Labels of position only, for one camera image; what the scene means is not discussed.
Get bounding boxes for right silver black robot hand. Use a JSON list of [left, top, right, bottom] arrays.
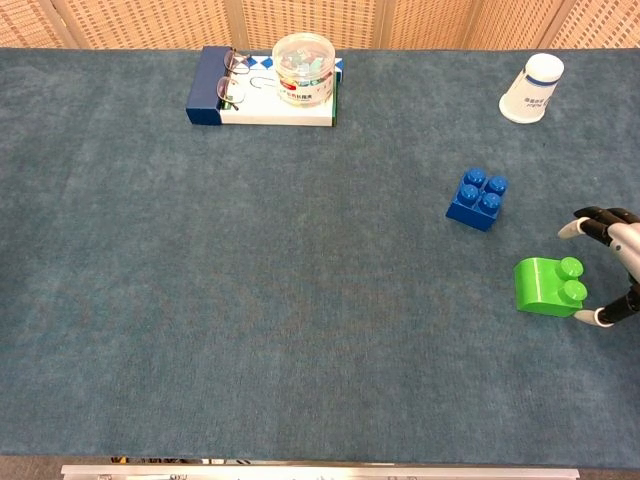
[[557, 206, 640, 329]]

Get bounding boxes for green toy brick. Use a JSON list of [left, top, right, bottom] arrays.
[[513, 256, 589, 320]]

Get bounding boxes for blue toy brick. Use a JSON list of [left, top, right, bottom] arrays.
[[445, 167, 509, 233]]

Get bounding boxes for white paper cup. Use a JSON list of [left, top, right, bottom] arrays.
[[498, 53, 566, 124]]

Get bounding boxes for blue felt table cloth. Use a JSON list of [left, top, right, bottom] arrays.
[[0, 47, 640, 464]]

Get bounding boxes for clear jar of coloured clips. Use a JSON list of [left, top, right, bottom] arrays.
[[271, 32, 336, 108]]

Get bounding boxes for woven folding screen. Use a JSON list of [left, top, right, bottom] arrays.
[[0, 0, 640, 50]]

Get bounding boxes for blue and white book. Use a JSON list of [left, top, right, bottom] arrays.
[[185, 45, 345, 128]]

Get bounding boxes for aluminium rail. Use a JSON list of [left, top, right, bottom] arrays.
[[60, 464, 581, 480]]

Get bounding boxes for metal frame eyeglasses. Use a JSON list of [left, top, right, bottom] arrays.
[[215, 47, 251, 111]]

